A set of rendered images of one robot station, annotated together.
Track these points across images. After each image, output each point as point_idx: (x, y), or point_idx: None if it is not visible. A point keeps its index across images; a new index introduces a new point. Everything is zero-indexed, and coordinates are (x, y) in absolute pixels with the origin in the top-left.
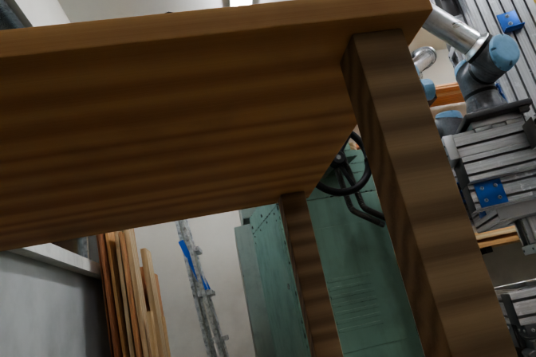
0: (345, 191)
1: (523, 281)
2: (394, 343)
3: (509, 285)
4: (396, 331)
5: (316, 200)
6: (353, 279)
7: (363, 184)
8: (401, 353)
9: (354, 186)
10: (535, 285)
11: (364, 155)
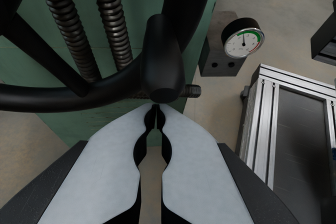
0: (45, 112)
1: (326, 94)
2: (149, 136)
3: (308, 94)
4: (155, 132)
5: None
6: (116, 104)
7: (117, 101)
8: (153, 139)
9: (80, 104)
10: (323, 128)
11: None
